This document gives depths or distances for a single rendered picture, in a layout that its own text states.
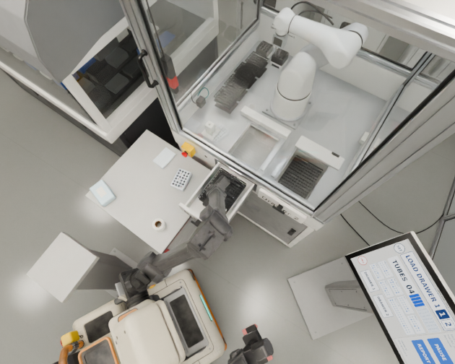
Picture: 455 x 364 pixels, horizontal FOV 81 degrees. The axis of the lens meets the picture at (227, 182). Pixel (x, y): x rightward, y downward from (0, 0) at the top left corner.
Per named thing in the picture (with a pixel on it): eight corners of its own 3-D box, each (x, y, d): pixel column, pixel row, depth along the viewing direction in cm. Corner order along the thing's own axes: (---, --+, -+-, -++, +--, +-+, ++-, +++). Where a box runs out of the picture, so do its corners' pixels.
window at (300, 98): (313, 211, 135) (466, 62, 46) (181, 129, 155) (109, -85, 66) (314, 210, 135) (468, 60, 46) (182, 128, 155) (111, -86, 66)
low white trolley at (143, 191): (184, 265, 222) (160, 254, 152) (129, 223, 237) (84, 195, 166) (224, 209, 239) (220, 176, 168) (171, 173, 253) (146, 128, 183)
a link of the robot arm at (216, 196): (196, 222, 79) (222, 245, 81) (209, 208, 78) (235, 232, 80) (204, 188, 121) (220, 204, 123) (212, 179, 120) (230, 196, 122)
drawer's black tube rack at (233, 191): (224, 217, 151) (224, 214, 145) (199, 201, 155) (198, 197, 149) (245, 187, 157) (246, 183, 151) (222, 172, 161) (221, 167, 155)
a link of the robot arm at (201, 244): (191, 237, 71) (217, 261, 73) (213, 204, 81) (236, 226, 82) (133, 269, 102) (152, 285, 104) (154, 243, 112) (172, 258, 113)
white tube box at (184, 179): (183, 191, 165) (182, 189, 162) (171, 187, 167) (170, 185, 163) (192, 175, 169) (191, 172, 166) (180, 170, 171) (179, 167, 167)
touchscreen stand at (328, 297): (311, 339, 200) (380, 384, 106) (287, 279, 216) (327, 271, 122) (370, 314, 205) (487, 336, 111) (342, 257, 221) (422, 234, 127)
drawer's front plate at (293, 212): (301, 224, 150) (305, 219, 140) (257, 196, 157) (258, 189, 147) (302, 221, 151) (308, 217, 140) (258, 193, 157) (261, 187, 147)
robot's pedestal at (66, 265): (118, 300, 213) (61, 305, 143) (91, 279, 220) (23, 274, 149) (142, 266, 223) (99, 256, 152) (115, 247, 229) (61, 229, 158)
